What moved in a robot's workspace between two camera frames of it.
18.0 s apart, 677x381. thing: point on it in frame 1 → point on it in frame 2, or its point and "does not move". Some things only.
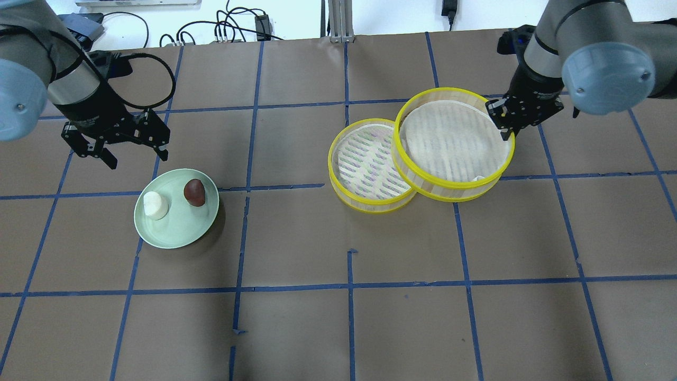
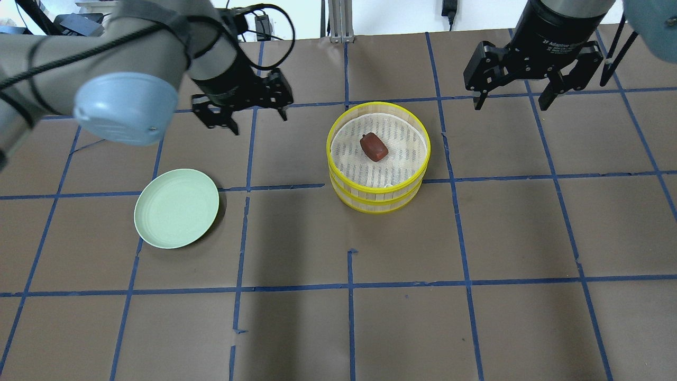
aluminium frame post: [340, 19] does not move
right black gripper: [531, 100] → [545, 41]
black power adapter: [263, 28] does not move
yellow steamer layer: [447, 146] → [405, 134]
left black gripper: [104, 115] → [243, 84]
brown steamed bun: [194, 192] → [373, 146]
